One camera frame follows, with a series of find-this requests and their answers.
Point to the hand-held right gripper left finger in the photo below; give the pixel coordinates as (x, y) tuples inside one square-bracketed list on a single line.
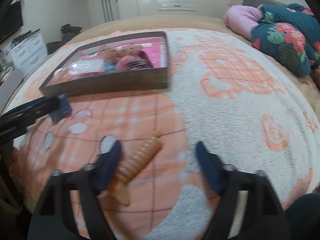
[(111, 170)]

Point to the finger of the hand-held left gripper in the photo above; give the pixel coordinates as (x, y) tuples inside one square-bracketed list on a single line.
[(12, 132), (37, 108)]

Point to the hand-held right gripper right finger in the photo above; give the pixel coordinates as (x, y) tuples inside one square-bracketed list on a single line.
[(210, 170)]

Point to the blue denim hair accessory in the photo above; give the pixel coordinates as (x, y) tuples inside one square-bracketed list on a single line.
[(64, 108)]

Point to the orange ribbed hair comb clip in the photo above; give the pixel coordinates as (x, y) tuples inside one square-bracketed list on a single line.
[(140, 158)]

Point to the earring card packet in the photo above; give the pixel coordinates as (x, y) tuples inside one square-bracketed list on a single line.
[(85, 68)]

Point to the dark brown shallow cardboard box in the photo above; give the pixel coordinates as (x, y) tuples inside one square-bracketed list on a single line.
[(112, 82)]

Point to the white drawer cabinet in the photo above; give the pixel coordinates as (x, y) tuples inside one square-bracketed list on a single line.
[(28, 51)]

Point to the dark brown clothes heap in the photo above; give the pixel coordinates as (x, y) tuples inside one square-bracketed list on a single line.
[(56, 45)]

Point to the orange and white printed blanket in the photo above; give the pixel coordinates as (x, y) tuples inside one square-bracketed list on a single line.
[(225, 105)]

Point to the pile of folded clothes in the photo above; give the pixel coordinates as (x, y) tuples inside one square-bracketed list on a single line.
[(71, 31)]

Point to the black television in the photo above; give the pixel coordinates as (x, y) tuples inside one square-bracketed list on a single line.
[(10, 22)]

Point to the person's dark trouser leg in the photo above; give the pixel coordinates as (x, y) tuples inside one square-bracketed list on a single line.
[(303, 217)]

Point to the maroon curved hair clip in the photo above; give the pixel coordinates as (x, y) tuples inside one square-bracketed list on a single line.
[(143, 58)]

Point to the white door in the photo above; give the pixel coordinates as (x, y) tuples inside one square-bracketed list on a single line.
[(110, 7)]

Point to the blue floral quilt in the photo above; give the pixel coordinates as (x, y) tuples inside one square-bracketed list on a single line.
[(285, 37)]

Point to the beige bed sheet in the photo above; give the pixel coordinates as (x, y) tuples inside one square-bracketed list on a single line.
[(175, 21)]

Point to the pink pillow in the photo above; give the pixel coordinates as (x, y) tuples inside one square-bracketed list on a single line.
[(240, 20)]

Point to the grey headboard cushion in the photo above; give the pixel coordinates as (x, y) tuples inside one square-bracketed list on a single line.
[(255, 0)]

